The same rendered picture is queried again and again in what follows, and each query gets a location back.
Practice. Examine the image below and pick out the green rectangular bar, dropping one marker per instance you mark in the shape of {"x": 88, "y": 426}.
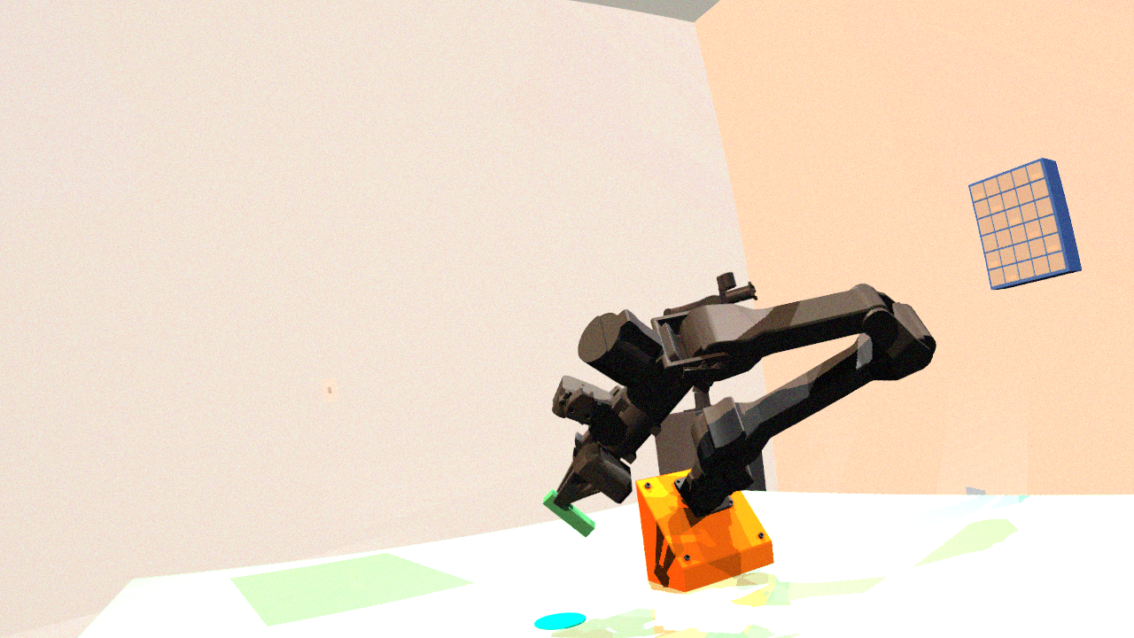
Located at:
{"x": 570, "y": 515}

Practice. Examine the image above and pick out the cyan circle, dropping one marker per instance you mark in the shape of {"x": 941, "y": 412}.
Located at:
{"x": 560, "y": 621}

